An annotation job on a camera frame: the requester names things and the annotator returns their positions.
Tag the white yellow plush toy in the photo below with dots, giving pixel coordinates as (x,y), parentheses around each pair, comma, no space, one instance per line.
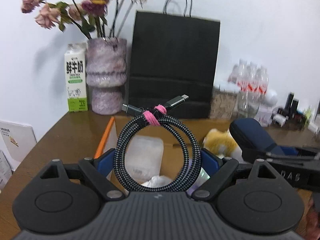
(222,145)

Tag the black paper bag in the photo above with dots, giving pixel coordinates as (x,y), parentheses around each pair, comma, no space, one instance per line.
(173,55)

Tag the water bottle right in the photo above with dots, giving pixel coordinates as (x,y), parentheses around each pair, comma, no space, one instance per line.
(262,77)

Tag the jar of seeds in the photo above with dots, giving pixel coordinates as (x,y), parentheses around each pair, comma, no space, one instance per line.
(223,101)

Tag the translucent plastic box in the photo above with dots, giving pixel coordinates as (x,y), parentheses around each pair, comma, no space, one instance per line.
(143,157)

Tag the iridescent bundle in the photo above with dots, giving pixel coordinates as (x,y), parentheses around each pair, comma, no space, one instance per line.
(202,178)

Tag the clear glass cup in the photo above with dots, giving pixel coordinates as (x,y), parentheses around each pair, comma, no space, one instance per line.
(248,104)

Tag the water bottle middle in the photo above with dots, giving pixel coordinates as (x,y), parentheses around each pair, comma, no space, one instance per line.
(252,80)

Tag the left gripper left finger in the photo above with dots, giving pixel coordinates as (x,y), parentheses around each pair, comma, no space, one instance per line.
(97,169)

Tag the white charger with cables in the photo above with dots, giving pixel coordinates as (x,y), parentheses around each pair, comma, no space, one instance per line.
(279,119)

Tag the water bottle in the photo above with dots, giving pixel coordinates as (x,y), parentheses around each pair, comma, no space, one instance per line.
(252,80)
(262,77)
(238,75)

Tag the red cardboard box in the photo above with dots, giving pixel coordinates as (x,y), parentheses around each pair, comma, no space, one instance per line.
(172,159)

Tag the dark navy zip case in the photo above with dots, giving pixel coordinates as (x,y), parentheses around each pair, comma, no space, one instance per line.
(248,133)

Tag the water bottle left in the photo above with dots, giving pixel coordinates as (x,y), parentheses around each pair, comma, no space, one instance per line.
(238,75)

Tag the white tissue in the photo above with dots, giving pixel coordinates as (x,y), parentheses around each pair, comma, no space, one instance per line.
(157,181)

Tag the milk carton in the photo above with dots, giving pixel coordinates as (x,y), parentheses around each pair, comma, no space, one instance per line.
(75,74)

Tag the dried pink flowers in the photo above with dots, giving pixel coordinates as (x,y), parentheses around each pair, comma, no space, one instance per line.
(105,17)

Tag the purple ceramic vase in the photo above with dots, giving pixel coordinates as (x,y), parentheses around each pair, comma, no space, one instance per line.
(106,74)

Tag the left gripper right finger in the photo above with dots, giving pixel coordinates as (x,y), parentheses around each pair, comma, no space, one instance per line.
(216,167)

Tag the black stand device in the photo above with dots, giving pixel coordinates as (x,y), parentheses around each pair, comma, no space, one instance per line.
(296,120)

